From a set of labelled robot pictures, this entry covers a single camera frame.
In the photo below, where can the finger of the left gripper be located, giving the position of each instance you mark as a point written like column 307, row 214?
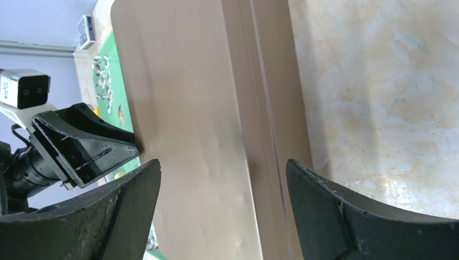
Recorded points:
column 80, row 147

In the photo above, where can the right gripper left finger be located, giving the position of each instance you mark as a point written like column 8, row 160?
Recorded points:
column 109, row 222

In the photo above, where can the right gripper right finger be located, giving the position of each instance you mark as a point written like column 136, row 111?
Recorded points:
column 335, row 222

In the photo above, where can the brown box lid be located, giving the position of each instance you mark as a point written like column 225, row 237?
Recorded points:
column 178, row 75

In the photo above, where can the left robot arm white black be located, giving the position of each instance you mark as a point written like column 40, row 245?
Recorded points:
column 24, row 173

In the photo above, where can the brown chocolate box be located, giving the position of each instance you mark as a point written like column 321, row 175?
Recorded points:
column 272, row 114

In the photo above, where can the yellow curved block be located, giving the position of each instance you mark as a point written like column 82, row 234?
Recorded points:
column 96, row 111

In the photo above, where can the green floral tray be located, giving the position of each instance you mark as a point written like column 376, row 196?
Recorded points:
column 113, row 108

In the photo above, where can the blue card deck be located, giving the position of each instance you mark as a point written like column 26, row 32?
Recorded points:
column 86, row 32

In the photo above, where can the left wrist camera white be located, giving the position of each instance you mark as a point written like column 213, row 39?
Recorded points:
column 24, row 88

